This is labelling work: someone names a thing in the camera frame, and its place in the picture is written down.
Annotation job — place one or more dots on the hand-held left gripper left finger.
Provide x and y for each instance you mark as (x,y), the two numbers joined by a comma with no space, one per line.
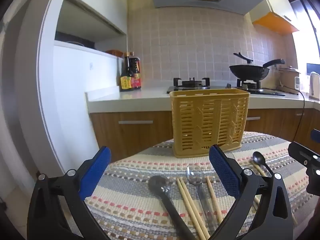
(96,170)

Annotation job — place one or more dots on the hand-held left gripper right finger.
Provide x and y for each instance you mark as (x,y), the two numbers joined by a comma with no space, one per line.
(225,170)

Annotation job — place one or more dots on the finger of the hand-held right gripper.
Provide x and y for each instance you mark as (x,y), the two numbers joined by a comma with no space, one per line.
(312,170)
(316,134)

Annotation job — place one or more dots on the clear plastic spoon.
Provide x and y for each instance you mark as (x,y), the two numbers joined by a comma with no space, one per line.
(193,177)

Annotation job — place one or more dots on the small black spoon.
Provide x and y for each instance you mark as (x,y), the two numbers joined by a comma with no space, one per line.
(257,158)

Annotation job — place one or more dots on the yellow plastic utensil basket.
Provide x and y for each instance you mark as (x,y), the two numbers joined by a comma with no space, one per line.
(200,120)

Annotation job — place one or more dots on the large black spoon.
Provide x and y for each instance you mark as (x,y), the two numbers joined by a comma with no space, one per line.
(160,185)

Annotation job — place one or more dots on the striped woven table mat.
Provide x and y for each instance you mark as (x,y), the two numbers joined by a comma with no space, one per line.
(130,205)

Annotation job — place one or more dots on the white electric kettle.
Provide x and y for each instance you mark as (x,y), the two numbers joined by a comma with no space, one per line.
(314,85)

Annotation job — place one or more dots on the wooden base cabinets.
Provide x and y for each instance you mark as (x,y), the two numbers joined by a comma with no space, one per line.
(140,137)

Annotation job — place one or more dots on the rice cooker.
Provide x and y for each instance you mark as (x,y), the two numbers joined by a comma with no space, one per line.
(287,80)

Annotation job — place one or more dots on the white kitchen countertop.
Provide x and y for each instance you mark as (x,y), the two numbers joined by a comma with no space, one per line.
(140,97)

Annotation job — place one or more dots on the black wok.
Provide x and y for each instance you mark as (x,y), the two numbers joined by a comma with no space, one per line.
(250,71)

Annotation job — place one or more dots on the tall soy sauce bottle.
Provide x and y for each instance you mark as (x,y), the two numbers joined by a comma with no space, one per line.
(126,80)

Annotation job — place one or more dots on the black gas stove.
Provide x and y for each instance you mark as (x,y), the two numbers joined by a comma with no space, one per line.
(175,89)

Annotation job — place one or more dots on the short dark sauce bottle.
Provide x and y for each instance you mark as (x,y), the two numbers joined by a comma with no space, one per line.
(137,80)

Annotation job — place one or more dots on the dark pan on shelf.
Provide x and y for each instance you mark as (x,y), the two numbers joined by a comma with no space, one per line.
(75,38)

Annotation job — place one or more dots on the orange wall cabinet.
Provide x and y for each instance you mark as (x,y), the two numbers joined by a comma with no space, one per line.
(275,22)

